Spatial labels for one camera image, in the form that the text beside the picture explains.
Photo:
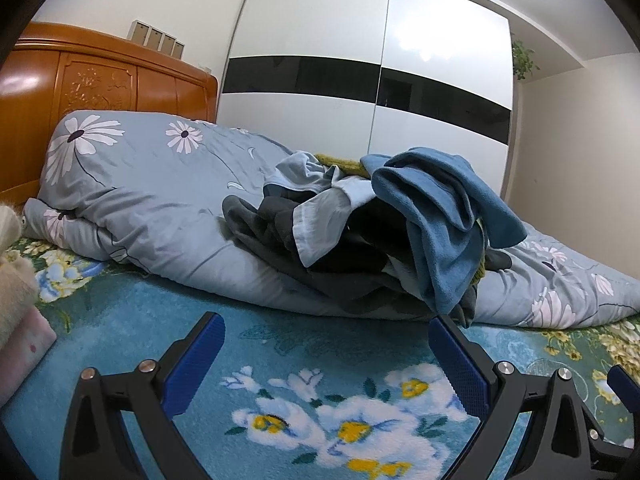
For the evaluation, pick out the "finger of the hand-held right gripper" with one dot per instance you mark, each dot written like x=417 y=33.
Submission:
x=625 y=385

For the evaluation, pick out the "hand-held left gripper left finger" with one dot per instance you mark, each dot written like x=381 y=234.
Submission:
x=195 y=365

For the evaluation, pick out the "green potted plant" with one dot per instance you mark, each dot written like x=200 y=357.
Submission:
x=522 y=57

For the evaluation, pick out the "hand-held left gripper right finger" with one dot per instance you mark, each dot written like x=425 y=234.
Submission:
x=460 y=365

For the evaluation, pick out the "black garment with white stripes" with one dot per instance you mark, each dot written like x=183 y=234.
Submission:
x=375 y=230

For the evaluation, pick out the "small grey storage box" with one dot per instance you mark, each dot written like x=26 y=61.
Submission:
x=138 y=32
x=179 y=49
x=167 y=44
x=155 y=39

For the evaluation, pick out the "grey-blue floral duvet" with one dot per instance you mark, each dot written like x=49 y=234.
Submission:
x=150 y=185

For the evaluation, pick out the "white wardrobe with black band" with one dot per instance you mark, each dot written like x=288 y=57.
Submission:
x=300 y=35

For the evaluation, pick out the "light blue garment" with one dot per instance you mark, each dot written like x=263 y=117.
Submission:
x=320 y=220

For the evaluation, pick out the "blue sweater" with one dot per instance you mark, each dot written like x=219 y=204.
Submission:
x=440 y=220

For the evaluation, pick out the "teal floral plush blanket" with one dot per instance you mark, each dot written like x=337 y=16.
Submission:
x=300 y=350

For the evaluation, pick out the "cream plush folded cloth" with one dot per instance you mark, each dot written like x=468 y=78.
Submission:
x=15 y=280

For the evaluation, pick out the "dark grey garment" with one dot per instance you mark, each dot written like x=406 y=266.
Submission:
x=260 y=230

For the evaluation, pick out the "carved wooden headboard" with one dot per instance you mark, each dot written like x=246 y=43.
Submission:
x=150 y=85

